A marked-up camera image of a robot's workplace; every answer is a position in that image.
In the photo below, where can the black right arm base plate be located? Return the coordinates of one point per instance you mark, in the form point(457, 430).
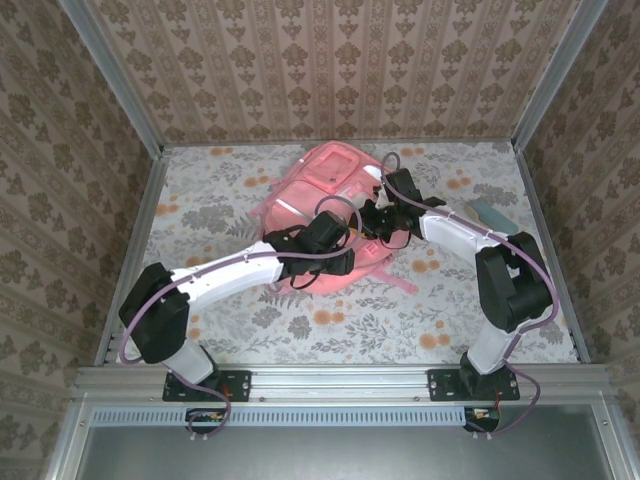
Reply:
point(442, 385)

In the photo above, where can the aluminium right frame post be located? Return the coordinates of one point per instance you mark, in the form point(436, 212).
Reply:
point(555, 75)

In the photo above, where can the pink student backpack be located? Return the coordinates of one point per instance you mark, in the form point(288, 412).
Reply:
point(330, 175)

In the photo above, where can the blue and beige pencil case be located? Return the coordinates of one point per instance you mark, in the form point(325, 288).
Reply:
point(487, 212)

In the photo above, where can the aluminium frame post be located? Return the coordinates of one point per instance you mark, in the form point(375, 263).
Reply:
point(115, 75)
point(555, 75)

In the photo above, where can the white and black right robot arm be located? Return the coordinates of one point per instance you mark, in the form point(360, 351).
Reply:
point(450, 230)

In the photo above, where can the grey metal sheet panel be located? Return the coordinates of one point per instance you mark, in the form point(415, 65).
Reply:
point(340, 455)

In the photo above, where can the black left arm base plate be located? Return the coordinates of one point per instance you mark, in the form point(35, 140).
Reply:
point(240, 385)

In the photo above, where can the aluminium table edge rail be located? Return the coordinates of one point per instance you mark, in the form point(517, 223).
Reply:
point(340, 382)

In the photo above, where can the floral table cloth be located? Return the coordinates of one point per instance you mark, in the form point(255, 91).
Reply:
point(350, 330)

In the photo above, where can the aluminium left frame post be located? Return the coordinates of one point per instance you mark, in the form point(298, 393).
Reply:
point(115, 75)

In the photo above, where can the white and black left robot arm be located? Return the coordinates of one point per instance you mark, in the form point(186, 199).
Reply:
point(230, 272)

